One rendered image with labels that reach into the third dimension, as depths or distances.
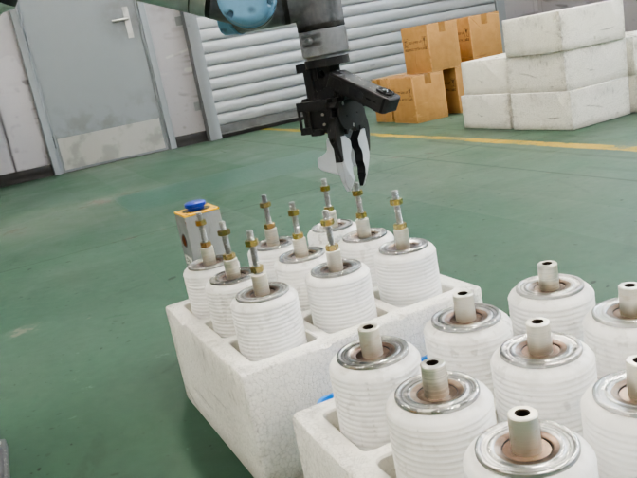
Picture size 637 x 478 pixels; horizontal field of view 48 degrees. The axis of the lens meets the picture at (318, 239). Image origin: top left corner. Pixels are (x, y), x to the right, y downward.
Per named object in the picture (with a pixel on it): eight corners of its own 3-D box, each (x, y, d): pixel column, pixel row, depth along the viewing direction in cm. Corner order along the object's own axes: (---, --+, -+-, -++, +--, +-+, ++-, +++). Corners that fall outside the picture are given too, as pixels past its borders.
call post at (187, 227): (219, 372, 140) (183, 218, 132) (209, 360, 146) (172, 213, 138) (253, 359, 143) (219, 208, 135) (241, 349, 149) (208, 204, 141)
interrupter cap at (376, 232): (355, 231, 125) (354, 228, 125) (394, 230, 121) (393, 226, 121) (335, 245, 119) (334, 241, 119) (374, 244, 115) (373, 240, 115)
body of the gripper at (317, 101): (327, 131, 123) (315, 59, 120) (370, 126, 117) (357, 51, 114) (300, 139, 117) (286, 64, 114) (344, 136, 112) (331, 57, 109)
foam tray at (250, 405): (268, 497, 97) (241, 376, 92) (187, 397, 131) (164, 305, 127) (496, 395, 112) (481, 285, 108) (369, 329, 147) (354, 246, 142)
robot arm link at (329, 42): (354, 23, 113) (325, 27, 107) (359, 52, 114) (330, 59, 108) (316, 31, 118) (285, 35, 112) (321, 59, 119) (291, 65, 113)
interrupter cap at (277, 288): (258, 284, 106) (257, 280, 105) (300, 286, 101) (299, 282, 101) (225, 304, 100) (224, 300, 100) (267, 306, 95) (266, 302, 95)
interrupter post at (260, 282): (261, 291, 102) (256, 269, 101) (274, 292, 101) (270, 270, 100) (250, 298, 100) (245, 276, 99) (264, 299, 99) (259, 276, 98)
